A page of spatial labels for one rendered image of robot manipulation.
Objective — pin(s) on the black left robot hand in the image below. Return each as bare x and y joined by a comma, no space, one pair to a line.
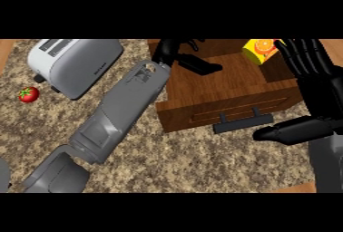
189,60

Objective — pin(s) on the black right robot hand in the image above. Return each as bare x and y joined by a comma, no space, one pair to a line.
313,90

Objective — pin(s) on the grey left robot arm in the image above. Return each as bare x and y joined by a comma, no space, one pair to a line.
118,110

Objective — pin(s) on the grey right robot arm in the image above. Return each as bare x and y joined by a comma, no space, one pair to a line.
329,164

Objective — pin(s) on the brown wooden drawer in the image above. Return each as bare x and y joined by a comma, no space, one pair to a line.
224,87

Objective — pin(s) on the yellow orange juice carton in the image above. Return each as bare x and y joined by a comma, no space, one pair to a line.
260,50

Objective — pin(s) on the silver toaster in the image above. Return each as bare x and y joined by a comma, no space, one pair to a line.
76,65

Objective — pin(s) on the red tomato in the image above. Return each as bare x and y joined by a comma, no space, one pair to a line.
29,94

